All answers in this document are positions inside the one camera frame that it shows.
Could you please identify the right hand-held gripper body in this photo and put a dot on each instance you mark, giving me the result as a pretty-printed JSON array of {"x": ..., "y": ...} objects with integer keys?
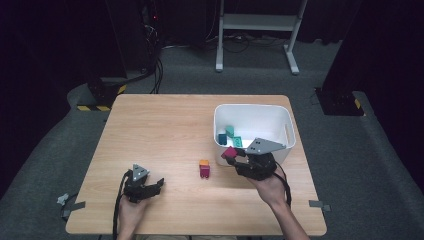
[{"x": 256, "y": 165}]

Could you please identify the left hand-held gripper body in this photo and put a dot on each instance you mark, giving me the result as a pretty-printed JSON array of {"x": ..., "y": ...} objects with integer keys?
[{"x": 138, "y": 188}]

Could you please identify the magenta building block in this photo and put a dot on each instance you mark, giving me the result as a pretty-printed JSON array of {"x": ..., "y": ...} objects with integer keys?
[
  {"x": 204, "y": 172},
  {"x": 229, "y": 152}
]

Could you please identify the teal sloped building block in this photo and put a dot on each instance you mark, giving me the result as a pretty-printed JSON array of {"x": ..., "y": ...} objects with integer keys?
[{"x": 230, "y": 131}]

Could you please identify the white plastic bin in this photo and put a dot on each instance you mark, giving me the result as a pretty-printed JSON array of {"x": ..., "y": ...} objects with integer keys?
[{"x": 256, "y": 116}]

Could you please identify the person's left hand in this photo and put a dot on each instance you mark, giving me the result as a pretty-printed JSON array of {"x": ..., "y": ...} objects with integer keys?
[{"x": 131, "y": 215}]

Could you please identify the person's right hand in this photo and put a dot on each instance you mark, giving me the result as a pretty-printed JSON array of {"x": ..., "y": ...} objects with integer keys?
[{"x": 270, "y": 191}]

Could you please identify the yellow-orange building block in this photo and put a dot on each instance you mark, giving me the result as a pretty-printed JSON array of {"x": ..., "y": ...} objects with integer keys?
[{"x": 204, "y": 163}]

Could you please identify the grey tape strip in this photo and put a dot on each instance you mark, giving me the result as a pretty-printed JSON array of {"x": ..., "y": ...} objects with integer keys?
[
  {"x": 319, "y": 205},
  {"x": 74, "y": 207}
]

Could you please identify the small grey connector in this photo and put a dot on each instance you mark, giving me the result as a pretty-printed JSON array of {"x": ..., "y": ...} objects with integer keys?
[{"x": 62, "y": 199}]

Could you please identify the black stand base striped edge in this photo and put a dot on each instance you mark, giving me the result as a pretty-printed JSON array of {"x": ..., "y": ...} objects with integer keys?
[{"x": 103, "y": 95}]

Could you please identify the white metal stand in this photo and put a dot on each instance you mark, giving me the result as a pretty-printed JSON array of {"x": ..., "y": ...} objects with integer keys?
[{"x": 256, "y": 21}]

